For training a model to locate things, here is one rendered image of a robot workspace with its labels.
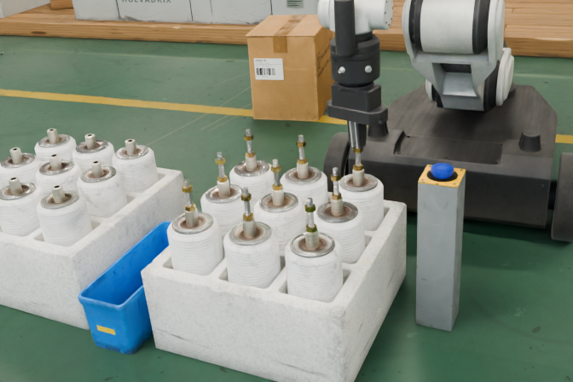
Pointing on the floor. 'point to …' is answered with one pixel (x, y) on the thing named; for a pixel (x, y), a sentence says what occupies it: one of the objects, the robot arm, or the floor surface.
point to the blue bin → (124, 296)
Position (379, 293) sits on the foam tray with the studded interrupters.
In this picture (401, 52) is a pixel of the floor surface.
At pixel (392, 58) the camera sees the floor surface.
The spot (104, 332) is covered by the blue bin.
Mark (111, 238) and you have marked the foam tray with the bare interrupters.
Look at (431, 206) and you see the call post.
